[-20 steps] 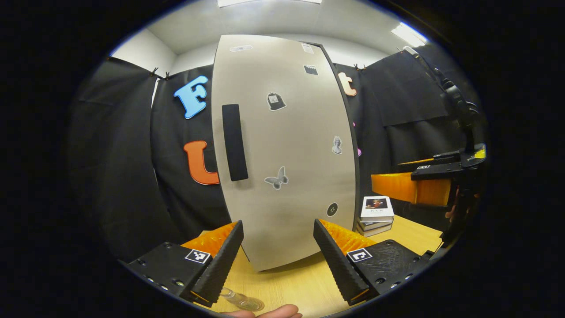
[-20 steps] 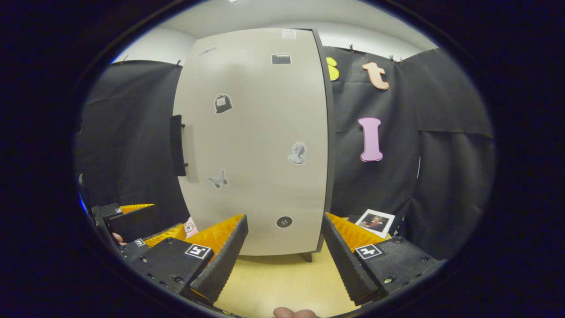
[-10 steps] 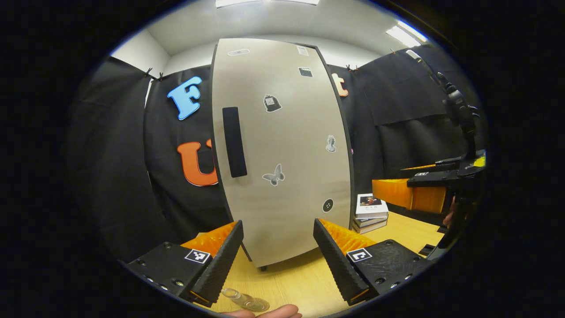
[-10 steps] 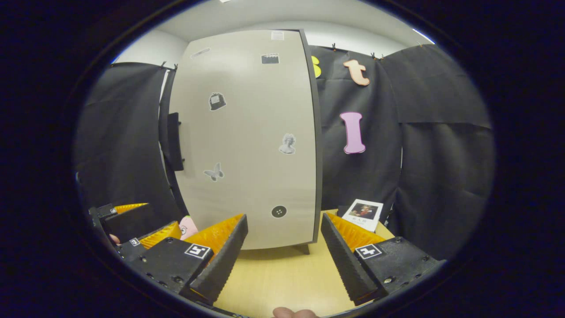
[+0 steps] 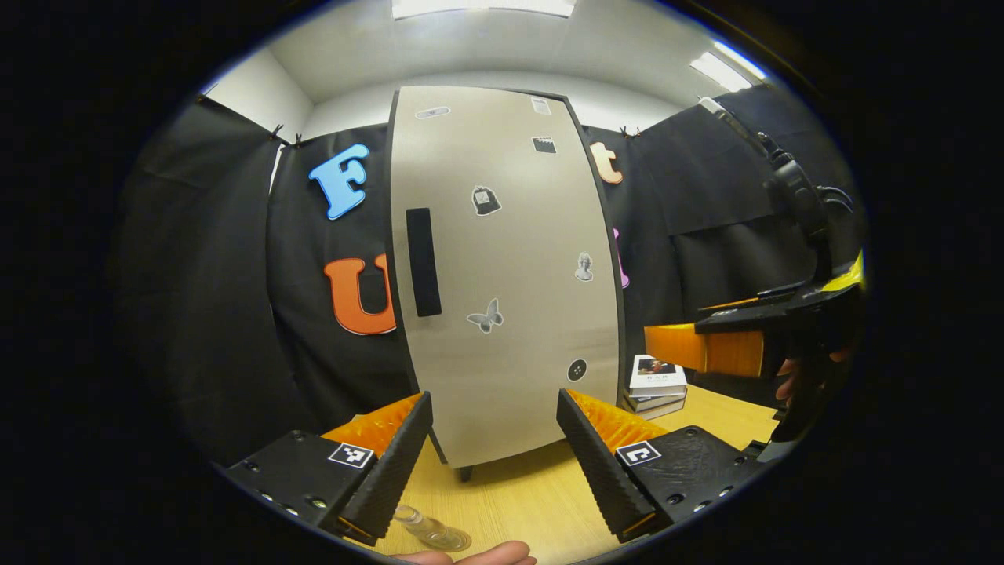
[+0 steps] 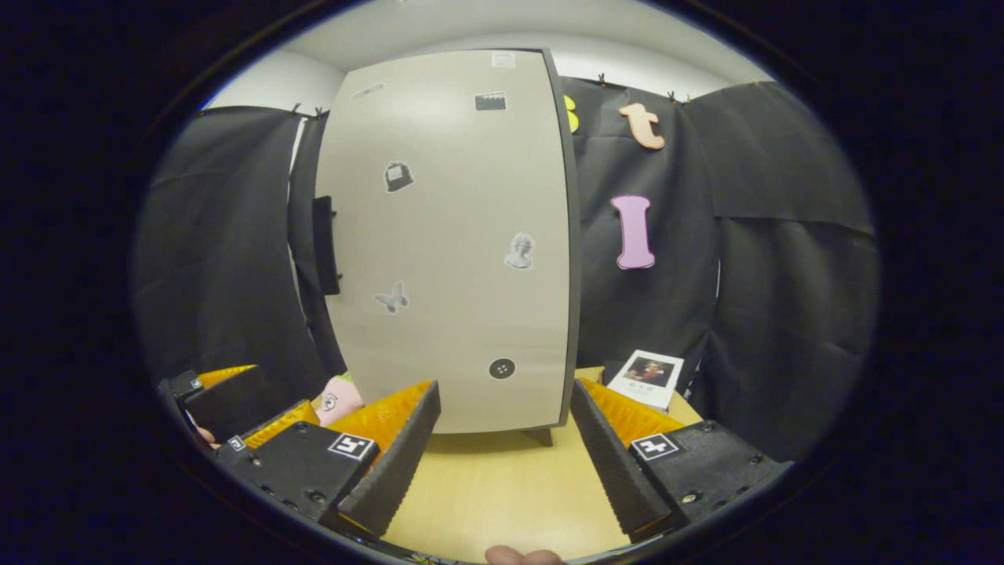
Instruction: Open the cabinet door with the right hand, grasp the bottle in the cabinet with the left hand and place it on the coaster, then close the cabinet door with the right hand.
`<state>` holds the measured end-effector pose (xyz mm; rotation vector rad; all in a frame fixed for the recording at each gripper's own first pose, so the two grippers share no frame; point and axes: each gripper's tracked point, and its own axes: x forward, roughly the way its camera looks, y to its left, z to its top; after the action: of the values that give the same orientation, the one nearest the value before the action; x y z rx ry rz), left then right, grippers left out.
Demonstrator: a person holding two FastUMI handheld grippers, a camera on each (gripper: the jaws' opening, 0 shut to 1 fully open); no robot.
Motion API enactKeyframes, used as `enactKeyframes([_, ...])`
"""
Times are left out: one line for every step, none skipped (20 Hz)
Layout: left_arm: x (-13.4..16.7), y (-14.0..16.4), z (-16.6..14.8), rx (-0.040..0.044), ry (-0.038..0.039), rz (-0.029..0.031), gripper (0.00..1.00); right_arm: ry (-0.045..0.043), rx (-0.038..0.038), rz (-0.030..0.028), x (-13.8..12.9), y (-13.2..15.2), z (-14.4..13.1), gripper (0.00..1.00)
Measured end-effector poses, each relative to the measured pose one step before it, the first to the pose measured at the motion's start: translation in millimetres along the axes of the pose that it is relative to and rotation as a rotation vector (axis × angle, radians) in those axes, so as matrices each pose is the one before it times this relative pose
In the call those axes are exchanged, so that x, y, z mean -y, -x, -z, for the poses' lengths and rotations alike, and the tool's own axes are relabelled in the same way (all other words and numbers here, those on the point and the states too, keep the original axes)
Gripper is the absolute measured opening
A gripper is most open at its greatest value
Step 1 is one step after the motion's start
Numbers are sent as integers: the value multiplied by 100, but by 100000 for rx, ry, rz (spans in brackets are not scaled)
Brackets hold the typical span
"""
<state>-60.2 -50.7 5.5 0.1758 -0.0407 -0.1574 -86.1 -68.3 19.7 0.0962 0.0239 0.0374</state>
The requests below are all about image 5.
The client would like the dark grey cabinet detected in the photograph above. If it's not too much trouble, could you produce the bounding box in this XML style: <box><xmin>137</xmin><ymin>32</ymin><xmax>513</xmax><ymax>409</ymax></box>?
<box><xmin>387</xmin><ymin>85</ymin><xmax>628</xmax><ymax>482</ymax></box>

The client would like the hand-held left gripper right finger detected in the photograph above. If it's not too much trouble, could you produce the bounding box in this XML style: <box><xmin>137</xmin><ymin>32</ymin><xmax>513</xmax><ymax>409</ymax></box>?
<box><xmin>555</xmin><ymin>387</ymin><xmax>768</xmax><ymax>545</ymax></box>

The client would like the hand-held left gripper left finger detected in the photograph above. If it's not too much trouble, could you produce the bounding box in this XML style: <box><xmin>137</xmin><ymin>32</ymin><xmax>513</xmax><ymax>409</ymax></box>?
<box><xmin>224</xmin><ymin>390</ymin><xmax>435</xmax><ymax>548</ymax></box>

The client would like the black backdrop cloth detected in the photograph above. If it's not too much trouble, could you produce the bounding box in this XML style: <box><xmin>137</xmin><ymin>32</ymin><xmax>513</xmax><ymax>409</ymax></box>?
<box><xmin>110</xmin><ymin>82</ymin><xmax>868</xmax><ymax>464</ymax></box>

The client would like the ceiling light panel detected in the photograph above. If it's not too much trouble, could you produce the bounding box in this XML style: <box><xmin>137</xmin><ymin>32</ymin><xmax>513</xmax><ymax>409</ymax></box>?
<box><xmin>690</xmin><ymin>51</ymin><xmax>752</xmax><ymax>93</ymax></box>
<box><xmin>712</xmin><ymin>39</ymin><xmax>768</xmax><ymax>81</ymax></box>

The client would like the black cabinet door handle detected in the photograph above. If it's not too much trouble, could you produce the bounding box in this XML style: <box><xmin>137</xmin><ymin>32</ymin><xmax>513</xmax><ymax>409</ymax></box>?
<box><xmin>406</xmin><ymin>208</ymin><xmax>442</xmax><ymax>318</ymax></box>

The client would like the clear glass bottle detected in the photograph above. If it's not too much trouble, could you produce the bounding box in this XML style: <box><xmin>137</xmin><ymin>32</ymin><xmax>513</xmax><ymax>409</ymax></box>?
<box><xmin>392</xmin><ymin>504</ymin><xmax>473</xmax><ymax>553</ymax></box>

